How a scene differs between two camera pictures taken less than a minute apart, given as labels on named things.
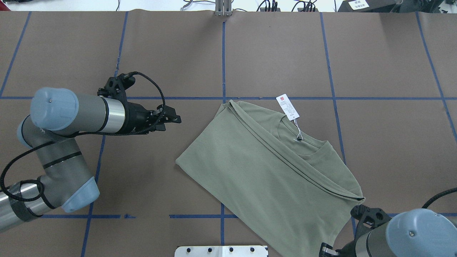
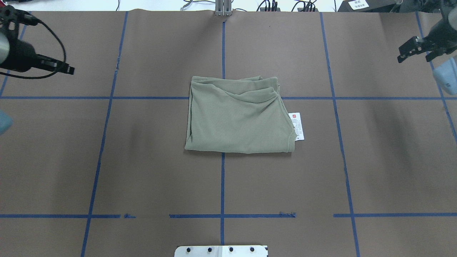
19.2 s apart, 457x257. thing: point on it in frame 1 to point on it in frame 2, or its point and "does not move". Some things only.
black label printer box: [368, 6] does not move
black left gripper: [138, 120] to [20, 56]
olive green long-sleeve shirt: [291, 192] to [245, 115]
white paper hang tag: [288, 107] to [297, 122]
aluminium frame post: [223, 8] does not move
